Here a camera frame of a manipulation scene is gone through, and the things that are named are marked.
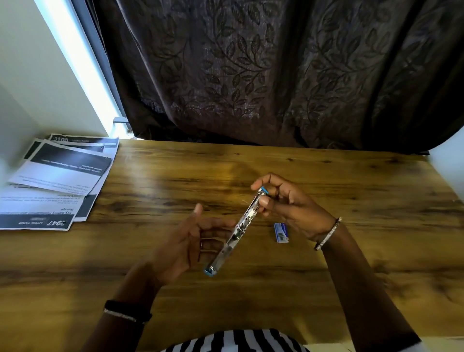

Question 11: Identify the person's left hand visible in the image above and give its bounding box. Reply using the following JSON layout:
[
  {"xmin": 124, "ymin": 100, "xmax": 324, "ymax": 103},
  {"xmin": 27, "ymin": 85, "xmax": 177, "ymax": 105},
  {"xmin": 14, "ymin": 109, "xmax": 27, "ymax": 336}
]
[{"xmin": 150, "ymin": 203, "xmax": 237, "ymax": 289}]

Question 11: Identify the person's right hand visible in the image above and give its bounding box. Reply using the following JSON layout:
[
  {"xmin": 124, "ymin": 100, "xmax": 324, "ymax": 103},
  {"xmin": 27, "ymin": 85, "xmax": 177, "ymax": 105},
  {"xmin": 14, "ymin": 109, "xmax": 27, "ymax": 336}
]
[{"xmin": 250, "ymin": 173, "xmax": 341, "ymax": 243}]

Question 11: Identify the silver stapler with blue ends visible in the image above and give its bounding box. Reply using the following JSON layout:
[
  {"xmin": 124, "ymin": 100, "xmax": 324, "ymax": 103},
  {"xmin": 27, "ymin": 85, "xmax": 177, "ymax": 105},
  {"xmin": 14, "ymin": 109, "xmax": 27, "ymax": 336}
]
[{"xmin": 204, "ymin": 187, "xmax": 270, "ymax": 278}]

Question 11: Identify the person's right forearm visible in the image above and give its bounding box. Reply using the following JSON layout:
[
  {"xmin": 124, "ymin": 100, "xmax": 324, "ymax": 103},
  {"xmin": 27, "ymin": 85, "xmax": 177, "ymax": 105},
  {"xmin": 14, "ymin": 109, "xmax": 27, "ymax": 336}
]
[{"xmin": 320, "ymin": 225, "xmax": 423, "ymax": 352}]

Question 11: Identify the person's left forearm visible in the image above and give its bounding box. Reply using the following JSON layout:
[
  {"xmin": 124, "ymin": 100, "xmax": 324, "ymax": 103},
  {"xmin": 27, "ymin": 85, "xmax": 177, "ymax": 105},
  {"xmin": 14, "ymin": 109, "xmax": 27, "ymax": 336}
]
[{"xmin": 80, "ymin": 262, "xmax": 161, "ymax": 352}]

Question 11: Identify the small blue white staple box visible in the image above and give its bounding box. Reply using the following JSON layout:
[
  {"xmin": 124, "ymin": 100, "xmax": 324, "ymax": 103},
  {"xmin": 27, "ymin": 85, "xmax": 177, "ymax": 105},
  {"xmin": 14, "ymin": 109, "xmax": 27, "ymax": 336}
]
[{"xmin": 273, "ymin": 222, "xmax": 290, "ymax": 244}]

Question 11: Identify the black wristband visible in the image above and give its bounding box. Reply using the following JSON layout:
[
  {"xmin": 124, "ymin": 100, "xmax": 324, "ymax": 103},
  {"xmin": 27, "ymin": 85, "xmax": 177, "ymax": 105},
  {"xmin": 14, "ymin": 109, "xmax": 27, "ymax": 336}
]
[{"xmin": 104, "ymin": 300, "xmax": 153, "ymax": 323}]

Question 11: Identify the printed white paper sheet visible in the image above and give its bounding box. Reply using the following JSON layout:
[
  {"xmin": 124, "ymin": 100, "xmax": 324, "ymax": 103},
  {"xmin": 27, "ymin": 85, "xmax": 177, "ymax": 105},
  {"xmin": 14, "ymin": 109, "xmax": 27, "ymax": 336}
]
[
  {"xmin": 23, "ymin": 140, "xmax": 106, "ymax": 160},
  {"xmin": 48, "ymin": 133, "xmax": 120, "ymax": 222}
]

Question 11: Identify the dark brown leaf-patterned curtain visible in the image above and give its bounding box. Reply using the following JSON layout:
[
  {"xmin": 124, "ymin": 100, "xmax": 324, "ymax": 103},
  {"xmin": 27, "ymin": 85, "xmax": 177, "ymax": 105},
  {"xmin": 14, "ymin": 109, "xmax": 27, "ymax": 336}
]
[{"xmin": 84, "ymin": 0, "xmax": 464, "ymax": 154}]

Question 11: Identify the black and white striped garment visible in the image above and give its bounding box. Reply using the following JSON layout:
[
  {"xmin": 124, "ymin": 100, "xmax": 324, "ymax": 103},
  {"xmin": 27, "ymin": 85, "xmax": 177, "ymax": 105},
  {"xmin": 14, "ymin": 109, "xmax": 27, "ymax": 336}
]
[{"xmin": 159, "ymin": 329, "xmax": 311, "ymax": 352}]

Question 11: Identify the white sheet with wide black band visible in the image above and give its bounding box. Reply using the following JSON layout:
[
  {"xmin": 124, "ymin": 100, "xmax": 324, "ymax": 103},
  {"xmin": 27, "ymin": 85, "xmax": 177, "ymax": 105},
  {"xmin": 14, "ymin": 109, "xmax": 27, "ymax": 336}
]
[{"xmin": 8, "ymin": 139, "xmax": 113, "ymax": 197}]

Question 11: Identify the white sheet with black footer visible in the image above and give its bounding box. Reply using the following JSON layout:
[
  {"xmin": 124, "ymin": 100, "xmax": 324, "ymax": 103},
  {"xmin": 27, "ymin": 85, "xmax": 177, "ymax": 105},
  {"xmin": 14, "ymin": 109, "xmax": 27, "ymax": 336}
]
[{"xmin": 0, "ymin": 184, "xmax": 86, "ymax": 231}]

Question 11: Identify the thin silver beaded bracelet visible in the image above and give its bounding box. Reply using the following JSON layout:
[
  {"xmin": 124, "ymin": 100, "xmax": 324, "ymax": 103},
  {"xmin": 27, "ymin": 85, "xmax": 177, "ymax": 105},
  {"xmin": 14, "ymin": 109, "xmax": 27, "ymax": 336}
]
[{"xmin": 103, "ymin": 308, "xmax": 147, "ymax": 325}]

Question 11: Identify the grey window frame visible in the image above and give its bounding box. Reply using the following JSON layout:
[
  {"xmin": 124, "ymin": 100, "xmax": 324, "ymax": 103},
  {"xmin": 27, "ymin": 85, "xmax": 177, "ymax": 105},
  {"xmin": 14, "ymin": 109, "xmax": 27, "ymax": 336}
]
[{"xmin": 34, "ymin": 0, "xmax": 135, "ymax": 140}]

